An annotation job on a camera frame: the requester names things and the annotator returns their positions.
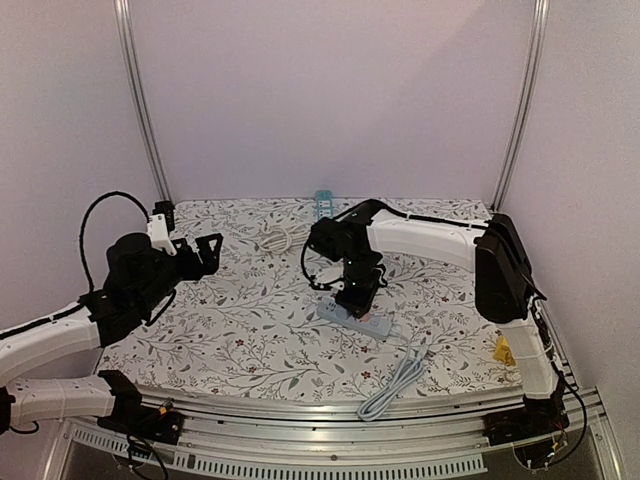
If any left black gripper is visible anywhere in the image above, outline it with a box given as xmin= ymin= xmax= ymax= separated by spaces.
xmin=135 ymin=232 xmax=221 ymax=315

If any white cord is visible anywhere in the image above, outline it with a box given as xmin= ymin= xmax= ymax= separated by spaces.
xmin=255 ymin=222 xmax=314 ymax=254

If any grey-blue cord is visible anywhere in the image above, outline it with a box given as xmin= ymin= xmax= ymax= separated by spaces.
xmin=356 ymin=332 xmax=432 ymax=422

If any grey-blue power strip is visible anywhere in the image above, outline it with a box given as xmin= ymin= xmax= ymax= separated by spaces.
xmin=316 ymin=299 xmax=392 ymax=341

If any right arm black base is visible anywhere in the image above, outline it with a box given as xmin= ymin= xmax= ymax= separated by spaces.
xmin=482 ymin=389 xmax=569 ymax=470

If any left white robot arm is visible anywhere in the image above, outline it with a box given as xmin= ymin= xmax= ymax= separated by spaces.
xmin=1 ymin=233 xmax=223 ymax=434

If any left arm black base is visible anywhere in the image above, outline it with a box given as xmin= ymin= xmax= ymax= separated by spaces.
xmin=97 ymin=370 xmax=185 ymax=445

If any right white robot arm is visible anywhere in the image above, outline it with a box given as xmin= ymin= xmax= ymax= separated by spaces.
xmin=303 ymin=199 xmax=560 ymax=436

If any floral table cloth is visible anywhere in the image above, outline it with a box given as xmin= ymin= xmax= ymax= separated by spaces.
xmin=100 ymin=198 xmax=524 ymax=404

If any yellow cube socket adapter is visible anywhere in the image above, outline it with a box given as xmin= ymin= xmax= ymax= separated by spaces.
xmin=493 ymin=335 xmax=516 ymax=367

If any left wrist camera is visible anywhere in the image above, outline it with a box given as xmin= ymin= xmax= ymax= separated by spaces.
xmin=147 ymin=200 xmax=177 ymax=256

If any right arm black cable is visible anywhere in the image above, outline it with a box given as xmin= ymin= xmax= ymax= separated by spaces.
xmin=299 ymin=237 xmax=346 ymax=292

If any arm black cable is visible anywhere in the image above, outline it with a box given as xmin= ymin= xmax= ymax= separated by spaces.
xmin=299 ymin=237 xmax=346 ymax=292
xmin=77 ymin=190 xmax=154 ymax=294

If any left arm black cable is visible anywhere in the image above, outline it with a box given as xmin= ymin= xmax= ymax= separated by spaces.
xmin=77 ymin=190 xmax=154 ymax=294

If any aluminium front rail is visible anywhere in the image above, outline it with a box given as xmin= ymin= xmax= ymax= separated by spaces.
xmin=39 ymin=384 xmax=626 ymax=480

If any right aluminium corner post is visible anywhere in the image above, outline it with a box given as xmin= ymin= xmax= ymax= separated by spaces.
xmin=490 ymin=0 xmax=550 ymax=212

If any aluminium corner post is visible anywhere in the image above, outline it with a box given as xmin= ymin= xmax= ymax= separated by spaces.
xmin=113 ymin=0 xmax=172 ymax=201
xmin=490 ymin=0 xmax=550 ymax=212

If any left aluminium corner post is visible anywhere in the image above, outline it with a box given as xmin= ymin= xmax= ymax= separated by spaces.
xmin=113 ymin=0 xmax=172 ymax=201

